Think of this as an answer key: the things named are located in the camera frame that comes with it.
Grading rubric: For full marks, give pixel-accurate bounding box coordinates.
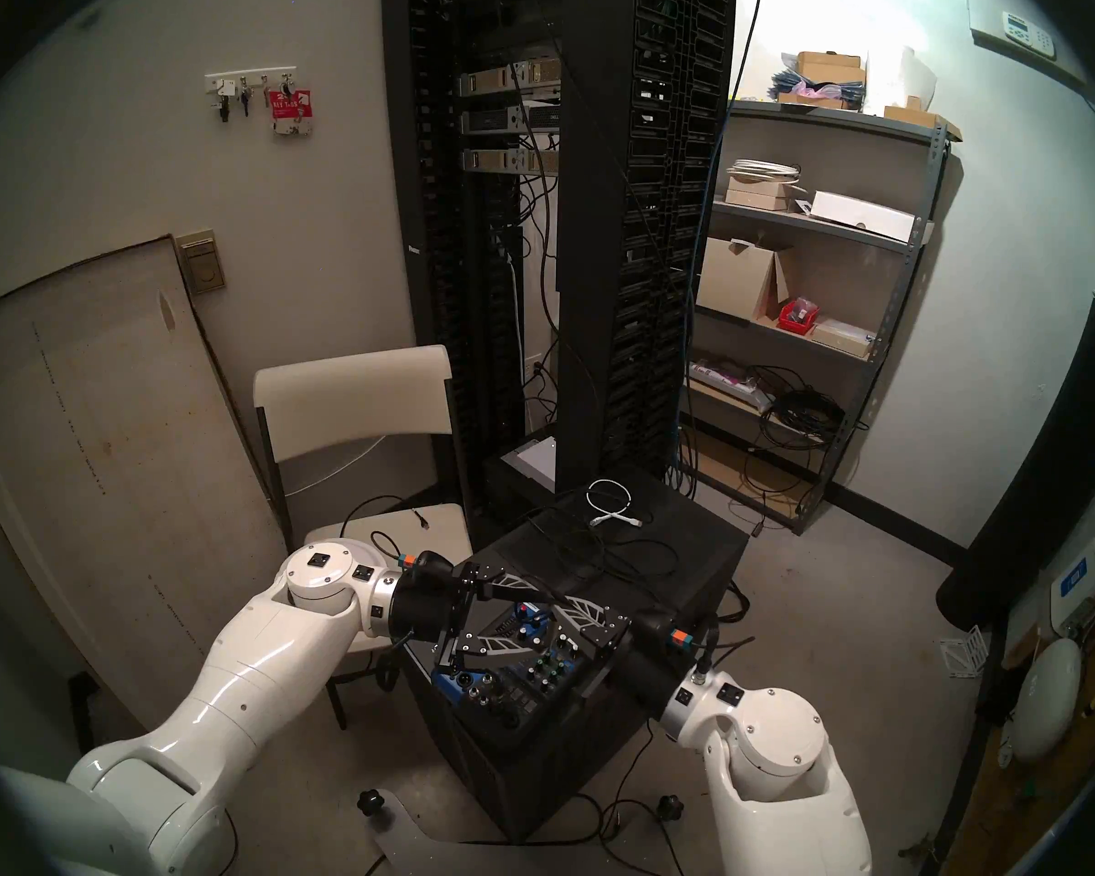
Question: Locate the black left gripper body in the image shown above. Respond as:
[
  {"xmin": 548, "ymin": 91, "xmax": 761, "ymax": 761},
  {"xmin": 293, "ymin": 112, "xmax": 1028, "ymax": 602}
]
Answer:
[{"xmin": 389, "ymin": 551, "xmax": 481, "ymax": 667}]

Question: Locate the flat cardboard box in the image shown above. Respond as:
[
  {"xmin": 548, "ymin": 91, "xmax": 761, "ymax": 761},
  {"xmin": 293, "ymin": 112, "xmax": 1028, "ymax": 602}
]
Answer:
[{"xmin": 883, "ymin": 99, "xmax": 964, "ymax": 143}]

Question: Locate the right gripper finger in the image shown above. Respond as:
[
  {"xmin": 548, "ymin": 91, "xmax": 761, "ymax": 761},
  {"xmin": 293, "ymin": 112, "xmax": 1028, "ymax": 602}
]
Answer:
[
  {"xmin": 547, "ymin": 596, "xmax": 635, "ymax": 633},
  {"xmin": 547, "ymin": 604, "xmax": 633, "ymax": 661}
]

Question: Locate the black cable bundle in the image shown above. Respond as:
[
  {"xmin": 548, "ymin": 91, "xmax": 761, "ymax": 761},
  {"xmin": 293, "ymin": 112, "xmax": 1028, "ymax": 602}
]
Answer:
[{"xmin": 750, "ymin": 365, "xmax": 868, "ymax": 446}]

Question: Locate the white router blue label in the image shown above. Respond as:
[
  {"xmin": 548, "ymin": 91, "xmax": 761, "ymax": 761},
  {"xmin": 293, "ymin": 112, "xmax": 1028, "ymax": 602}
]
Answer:
[{"xmin": 1049, "ymin": 537, "xmax": 1095, "ymax": 638}]

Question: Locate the plywood backboard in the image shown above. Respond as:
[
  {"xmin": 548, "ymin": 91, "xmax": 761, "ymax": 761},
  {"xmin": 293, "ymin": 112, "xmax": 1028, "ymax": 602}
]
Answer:
[{"xmin": 949, "ymin": 482, "xmax": 1095, "ymax": 876}]

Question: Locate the beige flat box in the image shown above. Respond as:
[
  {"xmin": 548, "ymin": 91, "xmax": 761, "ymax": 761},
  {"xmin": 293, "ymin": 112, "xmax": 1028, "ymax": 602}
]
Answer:
[{"xmin": 810, "ymin": 318, "xmax": 877, "ymax": 360}]

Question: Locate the beige leaning board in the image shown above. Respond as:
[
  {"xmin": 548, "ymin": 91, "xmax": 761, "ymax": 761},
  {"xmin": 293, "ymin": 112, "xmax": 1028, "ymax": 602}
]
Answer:
[{"xmin": 0, "ymin": 235, "xmax": 288, "ymax": 761}]

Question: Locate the grey flat box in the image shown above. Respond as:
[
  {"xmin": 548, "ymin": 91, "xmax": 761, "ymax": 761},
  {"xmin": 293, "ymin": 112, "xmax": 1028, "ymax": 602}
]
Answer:
[{"xmin": 500, "ymin": 436, "xmax": 558, "ymax": 494}]

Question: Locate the pile of pink blue bags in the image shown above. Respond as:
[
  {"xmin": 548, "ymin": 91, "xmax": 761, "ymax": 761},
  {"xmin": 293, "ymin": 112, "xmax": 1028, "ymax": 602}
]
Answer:
[{"xmin": 766, "ymin": 67, "xmax": 868, "ymax": 110}]

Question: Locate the grey metal shelving unit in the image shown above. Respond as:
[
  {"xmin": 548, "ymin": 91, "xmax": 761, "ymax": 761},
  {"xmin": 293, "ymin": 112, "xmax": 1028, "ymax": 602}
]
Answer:
[{"xmin": 675, "ymin": 99, "xmax": 964, "ymax": 535}]

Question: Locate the small tan cardboard box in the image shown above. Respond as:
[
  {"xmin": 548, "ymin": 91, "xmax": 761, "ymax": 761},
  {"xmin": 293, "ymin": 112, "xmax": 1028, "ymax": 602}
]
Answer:
[{"xmin": 724, "ymin": 176, "xmax": 799, "ymax": 214}]

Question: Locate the white usb cable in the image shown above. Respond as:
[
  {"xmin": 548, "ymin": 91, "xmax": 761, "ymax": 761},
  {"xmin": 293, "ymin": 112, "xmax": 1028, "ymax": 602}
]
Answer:
[{"xmin": 586, "ymin": 479, "xmax": 644, "ymax": 528}]

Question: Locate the black perforated equipment case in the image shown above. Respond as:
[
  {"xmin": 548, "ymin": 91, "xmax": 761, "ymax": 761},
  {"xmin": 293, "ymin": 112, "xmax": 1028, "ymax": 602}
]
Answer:
[{"xmin": 392, "ymin": 468, "xmax": 751, "ymax": 839}]

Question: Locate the white lattice spare finger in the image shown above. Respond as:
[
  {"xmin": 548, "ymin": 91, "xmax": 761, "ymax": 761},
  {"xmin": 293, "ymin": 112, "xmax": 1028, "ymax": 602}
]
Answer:
[{"xmin": 938, "ymin": 625, "xmax": 991, "ymax": 679}]

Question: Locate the coiled white cable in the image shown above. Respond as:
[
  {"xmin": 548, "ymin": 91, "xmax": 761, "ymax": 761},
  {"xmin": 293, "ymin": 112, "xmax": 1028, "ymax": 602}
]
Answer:
[{"xmin": 725, "ymin": 158, "xmax": 804, "ymax": 186}]

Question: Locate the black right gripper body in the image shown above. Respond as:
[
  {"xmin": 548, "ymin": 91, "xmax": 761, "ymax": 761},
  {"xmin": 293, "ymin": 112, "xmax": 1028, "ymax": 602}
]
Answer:
[{"xmin": 602, "ymin": 610, "xmax": 697, "ymax": 713}]

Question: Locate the open cardboard box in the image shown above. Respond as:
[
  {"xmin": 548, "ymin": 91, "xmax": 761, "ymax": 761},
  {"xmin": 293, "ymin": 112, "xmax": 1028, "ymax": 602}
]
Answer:
[{"xmin": 696, "ymin": 235, "xmax": 795, "ymax": 326}]

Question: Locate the white folding chair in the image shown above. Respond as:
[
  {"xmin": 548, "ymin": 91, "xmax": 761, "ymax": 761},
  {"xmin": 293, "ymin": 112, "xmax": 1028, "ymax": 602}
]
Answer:
[{"xmin": 253, "ymin": 343, "xmax": 475, "ymax": 731}]

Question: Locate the black cable with plug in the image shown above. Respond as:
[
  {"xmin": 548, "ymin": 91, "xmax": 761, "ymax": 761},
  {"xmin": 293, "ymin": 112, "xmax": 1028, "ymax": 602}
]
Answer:
[{"xmin": 339, "ymin": 494, "xmax": 432, "ymax": 542}]

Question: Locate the blue black audio mixer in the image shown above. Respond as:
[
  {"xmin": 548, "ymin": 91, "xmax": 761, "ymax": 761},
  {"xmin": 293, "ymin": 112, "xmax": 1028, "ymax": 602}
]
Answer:
[{"xmin": 431, "ymin": 600, "xmax": 600, "ymax": 734}]

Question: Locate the tangled black cable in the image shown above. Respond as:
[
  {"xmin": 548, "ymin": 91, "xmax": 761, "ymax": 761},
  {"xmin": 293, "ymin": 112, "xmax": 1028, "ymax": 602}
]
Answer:
[{"xmin": 525, "ymin": 500, "xmax": 685, "ymax": 610}]

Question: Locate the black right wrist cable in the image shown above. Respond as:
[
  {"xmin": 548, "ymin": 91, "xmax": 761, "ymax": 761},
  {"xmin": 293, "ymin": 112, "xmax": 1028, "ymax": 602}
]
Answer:
[{"xmin": 692, "ymin": 610, "xmax": 760, "ymax": 679}]

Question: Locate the brown cardboard box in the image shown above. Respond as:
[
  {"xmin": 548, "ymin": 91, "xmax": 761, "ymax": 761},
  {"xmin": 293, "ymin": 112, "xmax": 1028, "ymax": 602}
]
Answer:
[{"xmin": 796, "ymin": 51, "xmax": 868, "ymax": 86}]

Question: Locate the thin white cable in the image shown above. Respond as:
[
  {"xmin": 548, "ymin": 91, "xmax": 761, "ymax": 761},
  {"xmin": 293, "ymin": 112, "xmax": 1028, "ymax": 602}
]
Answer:
[{"xmin": 287, "ymin": 434, "xmax": 389, "ymax": 499}]

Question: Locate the blue network cable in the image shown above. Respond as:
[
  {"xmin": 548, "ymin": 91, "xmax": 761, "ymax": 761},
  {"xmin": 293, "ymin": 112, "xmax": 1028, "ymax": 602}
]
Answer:
[{"xmin": 671, "ymin": 89, "xmax": 735, "ymax": 483}]

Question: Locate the grey rack mounted unit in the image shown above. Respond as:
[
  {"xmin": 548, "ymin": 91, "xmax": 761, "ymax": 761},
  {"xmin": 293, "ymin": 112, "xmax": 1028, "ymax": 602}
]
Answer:
[
  {"xmin": 459, "ymin": 60, "xmax": 562, "ymax": 98},
  {"xmin": 461, "ymin": 147, "xmax": 562, "ymax": 174},
  {"xmin": 461, "ymin": 103, "xmax": 562, "ymax": 136}
]

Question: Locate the white alarm keypad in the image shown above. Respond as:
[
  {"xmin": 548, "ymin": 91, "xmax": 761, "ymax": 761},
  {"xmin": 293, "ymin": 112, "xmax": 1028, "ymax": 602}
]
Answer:
[{"xmin": 1002, "ymin": 11, "xmax": 1056, "ymax": 59}]

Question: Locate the tall black column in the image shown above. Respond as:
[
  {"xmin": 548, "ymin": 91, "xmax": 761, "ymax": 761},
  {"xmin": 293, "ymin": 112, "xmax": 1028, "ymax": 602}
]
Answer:
[{"xmin": 935, "ymin": 295, "xmax": 1095, "ymax": 631}]

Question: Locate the black server rack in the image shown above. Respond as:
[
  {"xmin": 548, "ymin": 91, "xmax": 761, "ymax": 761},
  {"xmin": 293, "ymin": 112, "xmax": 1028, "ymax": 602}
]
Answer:
[{"xmin": 381, "ymin": 0, "xmax": 738, "ymax": 528}]

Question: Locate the white plastic bag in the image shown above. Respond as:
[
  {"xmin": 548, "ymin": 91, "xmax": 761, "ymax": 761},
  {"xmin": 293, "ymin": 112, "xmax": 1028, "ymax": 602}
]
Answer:
[{"xmin": 862, "ymin": 46, "xmax": 939, "ymax": 113}]

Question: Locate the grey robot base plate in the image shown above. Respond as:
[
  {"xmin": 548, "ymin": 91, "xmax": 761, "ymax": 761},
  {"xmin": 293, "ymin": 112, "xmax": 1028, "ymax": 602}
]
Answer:
[{"xmin": 365, "ymin": 792, "xmax": 621, "ymax": 876}]

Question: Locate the pink white packaged item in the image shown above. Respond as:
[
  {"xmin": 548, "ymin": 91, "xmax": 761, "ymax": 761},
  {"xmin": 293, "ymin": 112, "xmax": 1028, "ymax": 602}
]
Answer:
[{"xmin": 689, "ymin": 356, "xmax": 777, "ymax": 410}]

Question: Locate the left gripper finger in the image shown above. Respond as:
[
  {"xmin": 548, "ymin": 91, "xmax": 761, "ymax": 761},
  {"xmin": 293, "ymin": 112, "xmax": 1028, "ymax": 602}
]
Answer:
[
  {"xmin": 461, "ymin": 562, "xmax": 564, "ymax": 609},
  {"xmin": 433, "ymin": 633, "xmax": 524, "ymax": 680}
]

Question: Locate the white flat box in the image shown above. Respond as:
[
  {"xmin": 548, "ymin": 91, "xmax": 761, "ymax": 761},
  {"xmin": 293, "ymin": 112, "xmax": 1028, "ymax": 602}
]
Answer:
[{"xmin": 798, "ymin": 190, "xmax": 918, "ymax": 244}]

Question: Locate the white wall key rack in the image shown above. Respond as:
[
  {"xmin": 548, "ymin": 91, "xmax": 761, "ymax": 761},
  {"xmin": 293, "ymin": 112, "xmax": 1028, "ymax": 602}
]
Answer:
[{"xmin": 204, "ymin": 67, "xmax": 298, "ymax": 95}]

